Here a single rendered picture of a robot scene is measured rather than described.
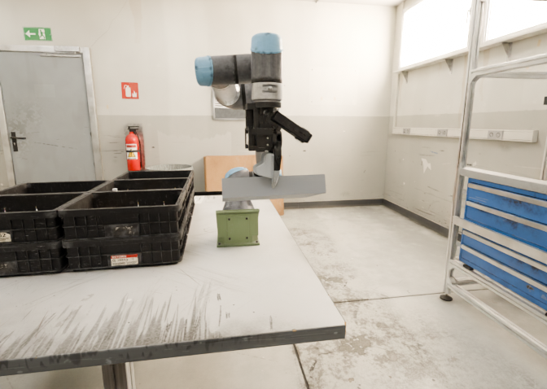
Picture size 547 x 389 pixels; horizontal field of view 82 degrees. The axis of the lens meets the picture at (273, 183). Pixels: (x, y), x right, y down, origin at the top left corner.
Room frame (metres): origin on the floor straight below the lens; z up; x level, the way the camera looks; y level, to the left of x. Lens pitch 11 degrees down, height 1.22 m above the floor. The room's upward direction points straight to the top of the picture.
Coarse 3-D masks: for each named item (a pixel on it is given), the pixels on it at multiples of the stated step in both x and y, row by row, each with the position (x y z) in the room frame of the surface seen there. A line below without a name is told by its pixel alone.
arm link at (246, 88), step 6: (246, 84) 1.23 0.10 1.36; (246, 90) 1.23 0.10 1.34; (246, 96) 1.23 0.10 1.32; (246, 102) 1.23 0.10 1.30; (252, 102) 1.24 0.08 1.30; (276, 108) 1.29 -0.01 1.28; (264, 114) 1.26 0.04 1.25; (258, 156) 1.37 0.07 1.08; (258, 162) 1.38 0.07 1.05; (252, 174) 1.42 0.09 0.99
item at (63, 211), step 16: (96, 192) 1.31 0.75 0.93; (112, 192) 1.32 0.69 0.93; (128, 192) 1.33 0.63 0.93; (64, 208) 1.06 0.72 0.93; (96, 208) 1.05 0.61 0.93; (112, 208) 1.06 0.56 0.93; (128, 208) 1.07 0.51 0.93; (144, 208) 1.08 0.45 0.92; (160, 208) 1.09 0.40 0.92; (176, 208) 1.10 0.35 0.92
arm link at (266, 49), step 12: (252, 36) 0.78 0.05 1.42; (264, 36) 0.76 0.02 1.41; (276, 36) 0.77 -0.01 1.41; (252, 48) 0.78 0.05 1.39; (264, 48) 0.76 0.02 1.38; (276, 48) 0.77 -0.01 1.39; (252, 60) 0.78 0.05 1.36; (264, 60) 0.76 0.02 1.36; (276, 60) 0.77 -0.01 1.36; (252, 72) 0.78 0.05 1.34; (264, 72) 0.76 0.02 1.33; (276, 72) 0.77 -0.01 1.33
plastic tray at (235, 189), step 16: (288, 176) 0.81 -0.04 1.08; (304, 176) 0.82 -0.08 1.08; (320, 176) 0.82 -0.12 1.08; (224, 192) 0.77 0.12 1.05; (240, 192) 0.78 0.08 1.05; (256, 192) 0.78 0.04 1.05; (272, 192) 0.79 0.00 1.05; (288, 192) 0.80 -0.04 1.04; (304, 192) 0.80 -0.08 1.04; (320, 192) 0.81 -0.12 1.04
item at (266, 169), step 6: (270, 156) 0.77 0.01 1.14; (264, 162) 0.77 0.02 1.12; (270, 162) 0.77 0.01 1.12; (258, 168) 0.77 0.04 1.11; (264, 168) 0.77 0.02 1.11; (270, 168) 0.77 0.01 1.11; (258, 174) 0.77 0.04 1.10; (264, 174) 0.77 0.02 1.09; (270, 174) 0.78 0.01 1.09; (276, 174) 0.77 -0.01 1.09; (276, 180) 0.78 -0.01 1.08
